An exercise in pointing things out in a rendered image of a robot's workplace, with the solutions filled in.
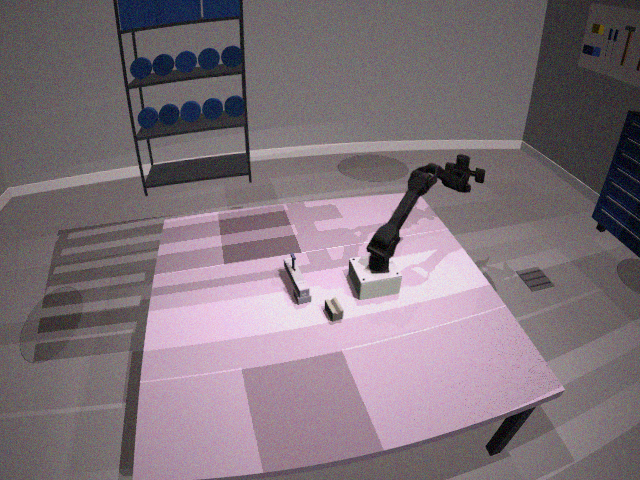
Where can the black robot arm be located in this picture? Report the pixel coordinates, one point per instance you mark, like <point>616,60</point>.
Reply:
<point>385,240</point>

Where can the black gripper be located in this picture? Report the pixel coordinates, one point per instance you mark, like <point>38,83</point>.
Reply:
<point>479,173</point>

